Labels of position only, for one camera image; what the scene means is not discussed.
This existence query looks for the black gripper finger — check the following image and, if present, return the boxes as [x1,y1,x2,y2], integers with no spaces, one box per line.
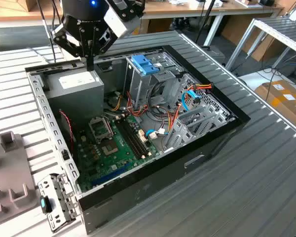
[90,25,119,72]
[51,24,91,72]

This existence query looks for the long blue data wire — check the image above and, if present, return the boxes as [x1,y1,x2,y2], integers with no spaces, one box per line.
[181,89,201,112]

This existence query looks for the orange red power wire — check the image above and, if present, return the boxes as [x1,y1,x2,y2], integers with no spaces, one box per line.
[167,82,214,131]

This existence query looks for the metal disk bay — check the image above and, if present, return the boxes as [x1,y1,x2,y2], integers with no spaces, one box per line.
[162,105,236,153]

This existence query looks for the blue plastic drive latch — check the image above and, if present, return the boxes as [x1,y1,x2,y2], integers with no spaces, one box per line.
[131,54,161,76]

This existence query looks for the grey power supply unit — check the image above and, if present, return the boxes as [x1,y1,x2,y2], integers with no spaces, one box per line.
[43,66,106,124]

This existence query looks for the metal drive cage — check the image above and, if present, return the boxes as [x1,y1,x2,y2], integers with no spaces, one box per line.
[124,54,184,111]

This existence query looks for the plain brown cardboard box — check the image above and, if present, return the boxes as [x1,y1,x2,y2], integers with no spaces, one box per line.
[137,17,174,35]

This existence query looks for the metal socket cover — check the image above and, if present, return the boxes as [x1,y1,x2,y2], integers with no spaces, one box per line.
[88,116,114,142]

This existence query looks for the black RAM slot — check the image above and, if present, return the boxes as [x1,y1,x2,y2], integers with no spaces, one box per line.
[115,118,142,160]
[120,117,148,158]

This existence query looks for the CPU socket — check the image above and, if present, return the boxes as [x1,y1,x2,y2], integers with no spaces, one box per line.
[100,140,121,158]

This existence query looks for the black tripod pole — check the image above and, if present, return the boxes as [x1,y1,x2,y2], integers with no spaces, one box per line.
[195,0,217,49]

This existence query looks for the green motherboard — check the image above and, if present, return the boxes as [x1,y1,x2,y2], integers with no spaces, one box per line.
[75,114,161,194]

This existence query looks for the blue expansion slot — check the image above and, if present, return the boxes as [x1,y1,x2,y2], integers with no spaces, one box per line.
[90,161,133,188]

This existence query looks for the large brown cardboard sheet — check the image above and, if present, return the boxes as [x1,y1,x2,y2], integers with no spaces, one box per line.
[221,14,286,62]

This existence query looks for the grey parts rack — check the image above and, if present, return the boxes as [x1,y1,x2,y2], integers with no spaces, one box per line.
[0,131,39,229]

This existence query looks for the black open PC case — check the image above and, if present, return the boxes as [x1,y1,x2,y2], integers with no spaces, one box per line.
[24,44,252,235]

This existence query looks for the cardboard box white labels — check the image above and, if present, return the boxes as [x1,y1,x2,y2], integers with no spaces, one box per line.
[254,80,296,129]

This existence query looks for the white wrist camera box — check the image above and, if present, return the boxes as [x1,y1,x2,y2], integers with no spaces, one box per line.
[103,6,142,39]

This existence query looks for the yellow wire bundle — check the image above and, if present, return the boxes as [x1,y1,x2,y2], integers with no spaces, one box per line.
[110,91,123,112]

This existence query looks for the orange wire bundle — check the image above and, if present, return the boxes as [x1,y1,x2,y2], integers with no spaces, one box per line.
[126,90,150,118]

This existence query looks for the red black twisted wire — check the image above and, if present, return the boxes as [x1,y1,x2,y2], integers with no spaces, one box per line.
[58,110,76,151]

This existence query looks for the black cable loop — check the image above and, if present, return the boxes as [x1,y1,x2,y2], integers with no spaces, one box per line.
[147,82,171,117]

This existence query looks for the short blue wire white plug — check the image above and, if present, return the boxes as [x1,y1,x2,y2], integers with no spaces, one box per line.
[146,128,169,141]

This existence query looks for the metal rear slot bracket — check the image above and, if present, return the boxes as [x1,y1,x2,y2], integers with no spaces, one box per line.
[37,172,79,233]

